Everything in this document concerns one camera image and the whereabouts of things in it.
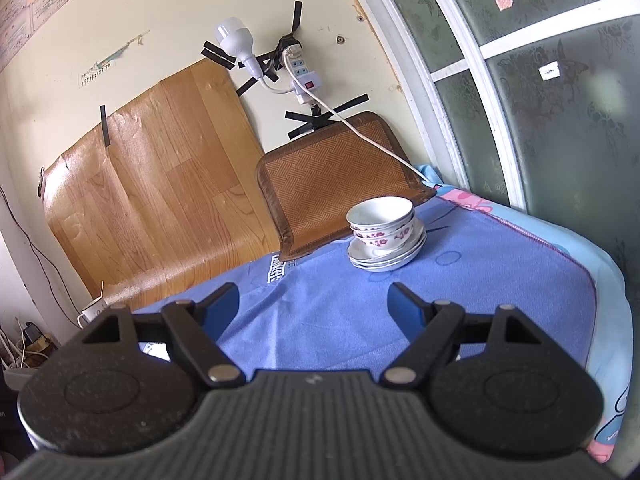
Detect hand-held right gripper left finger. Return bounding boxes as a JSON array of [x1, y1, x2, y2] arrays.
[[75, 282, 246, 388]]

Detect wood-grain vinyl sheet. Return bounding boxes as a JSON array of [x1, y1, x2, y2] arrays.
[[42, 57, 281, 306]]

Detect white power cable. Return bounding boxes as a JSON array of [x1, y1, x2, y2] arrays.
[[320, 95, 427, 182]]

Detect blue printed tablecloth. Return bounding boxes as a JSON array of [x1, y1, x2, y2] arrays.
[[132, 195, 598, 376]]

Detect white wall power strip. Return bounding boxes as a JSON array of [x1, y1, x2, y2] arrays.
[[283, 45, 322, 106]]

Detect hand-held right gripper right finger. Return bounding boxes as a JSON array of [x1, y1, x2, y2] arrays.
[[382, 282, 551, 388]]

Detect white floral plate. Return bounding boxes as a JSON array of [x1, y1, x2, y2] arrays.
[[348, 225, 428, 262], [349, 240, 428, 267], [352, 247, 427, 272]]

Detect brown woven mat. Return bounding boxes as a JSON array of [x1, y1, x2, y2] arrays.
[[256, 111, 437, 262]]

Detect white floral bowl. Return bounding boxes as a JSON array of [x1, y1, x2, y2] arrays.
[[356, 236, 414, 252], [346, 197, 415, 235], [350, 221, 416, 244]]

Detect light blue cartoon bedsheet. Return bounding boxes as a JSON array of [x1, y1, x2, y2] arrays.
[[415, 162, 632, 466]]

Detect white bulb lamp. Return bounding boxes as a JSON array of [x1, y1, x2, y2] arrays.
[[214, 16, 266, 82]]

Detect small wall label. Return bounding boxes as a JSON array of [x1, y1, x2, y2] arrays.
[[79, 57, 121, 90]]

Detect black power adapter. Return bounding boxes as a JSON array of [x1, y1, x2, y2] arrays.
[[22, 322, 45, 350]]

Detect black thin cable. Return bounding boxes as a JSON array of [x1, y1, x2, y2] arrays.
[[0, 185, 76, 321]]

